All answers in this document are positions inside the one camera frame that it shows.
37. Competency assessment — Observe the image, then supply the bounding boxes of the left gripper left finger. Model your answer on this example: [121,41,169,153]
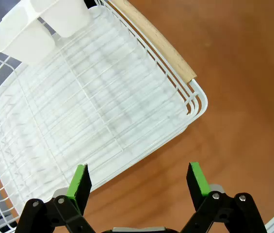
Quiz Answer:
[14,164,96,233]

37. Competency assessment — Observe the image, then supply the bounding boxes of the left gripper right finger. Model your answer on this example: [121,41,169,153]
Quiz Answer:
[180,162,268,233]

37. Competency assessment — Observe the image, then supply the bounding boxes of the white wire dish rack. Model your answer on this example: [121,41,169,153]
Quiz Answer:
[0,0,209,231]

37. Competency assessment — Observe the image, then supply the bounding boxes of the white plastic drip tray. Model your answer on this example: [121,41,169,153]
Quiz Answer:
[0,4,192,216]

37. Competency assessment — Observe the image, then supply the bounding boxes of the white cups in rack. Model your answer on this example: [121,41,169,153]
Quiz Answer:
[0,0,91,65]

